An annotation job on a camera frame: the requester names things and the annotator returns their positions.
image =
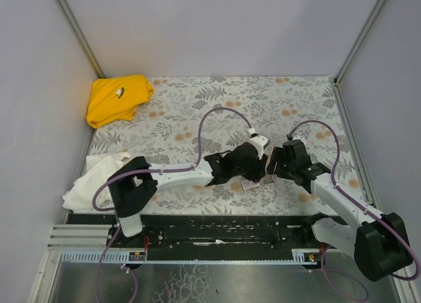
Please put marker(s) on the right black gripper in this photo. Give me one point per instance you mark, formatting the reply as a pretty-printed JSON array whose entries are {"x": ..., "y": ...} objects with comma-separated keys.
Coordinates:
[{"x": 276, "y": 165}]

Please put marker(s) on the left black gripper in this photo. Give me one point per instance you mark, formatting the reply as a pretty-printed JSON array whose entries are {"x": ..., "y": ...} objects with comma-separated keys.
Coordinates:
[{"x": 257, "y": 171}]

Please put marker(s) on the red white staple box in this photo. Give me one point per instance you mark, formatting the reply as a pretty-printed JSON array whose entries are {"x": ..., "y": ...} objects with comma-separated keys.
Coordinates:
[{"x": 248, "y": 184}]

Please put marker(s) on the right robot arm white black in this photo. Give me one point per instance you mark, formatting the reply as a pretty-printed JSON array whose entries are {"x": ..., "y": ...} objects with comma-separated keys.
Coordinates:
[{"x": 377, "y": 242}]

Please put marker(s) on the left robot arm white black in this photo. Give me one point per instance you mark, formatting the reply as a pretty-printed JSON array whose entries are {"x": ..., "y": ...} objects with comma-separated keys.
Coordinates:
[{"x": 133, "y": 186}]

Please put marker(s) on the floral patterned table mat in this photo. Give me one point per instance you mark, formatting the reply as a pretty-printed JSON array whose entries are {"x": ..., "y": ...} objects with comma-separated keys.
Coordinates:
[{"x": 204, "y": 115}]

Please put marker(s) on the yellow folded cloth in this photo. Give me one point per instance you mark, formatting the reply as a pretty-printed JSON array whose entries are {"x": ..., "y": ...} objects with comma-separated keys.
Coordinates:
[{"x": 114, "y": 99}]

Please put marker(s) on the white crumpled cloth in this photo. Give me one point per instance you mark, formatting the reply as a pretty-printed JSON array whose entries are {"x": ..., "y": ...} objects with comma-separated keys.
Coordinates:
[{"x": 99, "y": 168}]

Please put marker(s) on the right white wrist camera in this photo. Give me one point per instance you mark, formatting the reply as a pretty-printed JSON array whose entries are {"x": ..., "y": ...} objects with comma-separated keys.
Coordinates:
[{"x": 296, "y": 137}]

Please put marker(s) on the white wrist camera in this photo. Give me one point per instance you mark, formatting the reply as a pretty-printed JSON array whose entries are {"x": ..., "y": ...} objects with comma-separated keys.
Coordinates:
[
  {"x": 260, "y": 142},
  {"x": 296, "y": 137}
]

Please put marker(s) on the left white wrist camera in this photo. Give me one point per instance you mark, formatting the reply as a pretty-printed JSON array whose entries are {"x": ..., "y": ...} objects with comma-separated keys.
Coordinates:
[{"x": 260, "y": 142}]

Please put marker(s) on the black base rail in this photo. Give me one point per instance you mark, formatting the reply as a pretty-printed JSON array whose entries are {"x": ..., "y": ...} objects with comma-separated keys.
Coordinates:
[{"x": 168, "y": 231}]

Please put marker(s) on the white slotted cable duct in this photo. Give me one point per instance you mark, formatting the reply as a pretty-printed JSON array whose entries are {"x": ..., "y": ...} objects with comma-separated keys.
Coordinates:
[{"x": 127, "y": 257}]

